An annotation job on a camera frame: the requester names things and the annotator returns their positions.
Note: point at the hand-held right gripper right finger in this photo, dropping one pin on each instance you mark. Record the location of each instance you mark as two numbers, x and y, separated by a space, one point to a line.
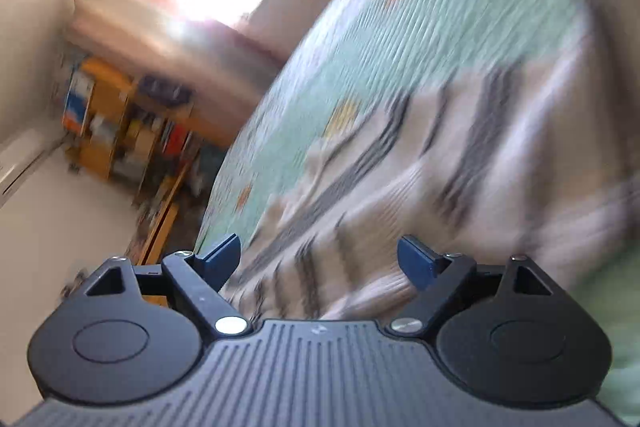
417 262

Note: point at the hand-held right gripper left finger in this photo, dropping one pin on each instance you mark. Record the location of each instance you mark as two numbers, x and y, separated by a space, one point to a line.
220 262

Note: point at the white black-striped knit sweater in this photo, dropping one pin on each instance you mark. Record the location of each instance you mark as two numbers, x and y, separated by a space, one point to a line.
450 167

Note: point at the wooden desk with drawers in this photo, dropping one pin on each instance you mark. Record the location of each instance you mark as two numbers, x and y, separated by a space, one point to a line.
165 217

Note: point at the wooden bookshelf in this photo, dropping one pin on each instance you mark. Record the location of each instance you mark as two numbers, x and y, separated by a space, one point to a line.
105 107

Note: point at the white air conditioner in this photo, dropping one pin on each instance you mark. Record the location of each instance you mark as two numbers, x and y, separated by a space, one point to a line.
25 162

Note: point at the green quilted bed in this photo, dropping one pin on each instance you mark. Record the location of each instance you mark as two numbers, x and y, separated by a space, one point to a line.
400 32

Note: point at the pink curtain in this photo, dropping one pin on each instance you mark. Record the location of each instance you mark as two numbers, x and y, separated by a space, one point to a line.
150 42

